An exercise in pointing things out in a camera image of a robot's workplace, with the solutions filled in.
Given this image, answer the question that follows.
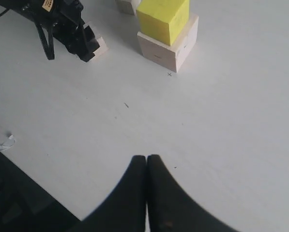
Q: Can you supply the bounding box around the small wooden cube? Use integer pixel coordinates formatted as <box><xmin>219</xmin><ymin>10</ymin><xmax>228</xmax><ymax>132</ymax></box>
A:
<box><xmin>115</xmin><ymin>0</ymin><xmax>141</xmax><ymax>15</ymax></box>

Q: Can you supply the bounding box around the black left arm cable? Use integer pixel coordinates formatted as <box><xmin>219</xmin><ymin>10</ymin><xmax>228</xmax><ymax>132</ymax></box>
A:
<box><xmin>0</xmin><ymin>7</ymin><xmax>55</xmax><ymax>61</ymax></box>

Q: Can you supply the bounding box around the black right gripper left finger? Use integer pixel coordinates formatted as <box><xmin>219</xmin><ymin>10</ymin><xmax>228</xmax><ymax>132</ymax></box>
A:
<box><xmin>74</xmin><ymin>155</ymin><xmax>146</xmax><ymax>232</ymax></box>

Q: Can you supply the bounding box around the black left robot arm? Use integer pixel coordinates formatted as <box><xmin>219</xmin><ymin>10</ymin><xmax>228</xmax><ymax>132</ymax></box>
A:
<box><xmin>0</xmin><ymin>0</ymin><xmax>100</xmax><ymax>62</ymax></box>

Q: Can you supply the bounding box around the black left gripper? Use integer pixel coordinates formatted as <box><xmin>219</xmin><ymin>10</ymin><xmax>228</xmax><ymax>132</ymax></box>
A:
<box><xmin>11</xmin><ymin>0</ymin><xmax>98</xmax><ymax>62</ymax></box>

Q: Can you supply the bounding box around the large wooden cube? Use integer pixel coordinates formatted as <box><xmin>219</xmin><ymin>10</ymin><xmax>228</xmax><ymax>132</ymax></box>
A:
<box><xmin>137</xmin><ymin>13</ymin><xmax>199</xmax><ymax>72</ymax></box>

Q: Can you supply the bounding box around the yellow cube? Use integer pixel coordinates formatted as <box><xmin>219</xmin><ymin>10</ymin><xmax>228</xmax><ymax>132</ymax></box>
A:
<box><xmin>136</xmin><ymin>0</ymin><xmax>190</xmax><ymax>46</ymax></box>

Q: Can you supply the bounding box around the white paper tag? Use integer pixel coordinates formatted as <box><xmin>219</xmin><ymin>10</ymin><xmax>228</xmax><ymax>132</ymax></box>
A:
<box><xmin>0</xmin><ymin>133</ymin><xmax>16</xmax><ymax>152</ymax></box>

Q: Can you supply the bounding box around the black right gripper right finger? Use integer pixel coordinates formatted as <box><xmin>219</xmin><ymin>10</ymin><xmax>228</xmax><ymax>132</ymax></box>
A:
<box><xmin>146</xmin><ymin>155</ymin><xmax>236</xmax><ymax>232</ymax></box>

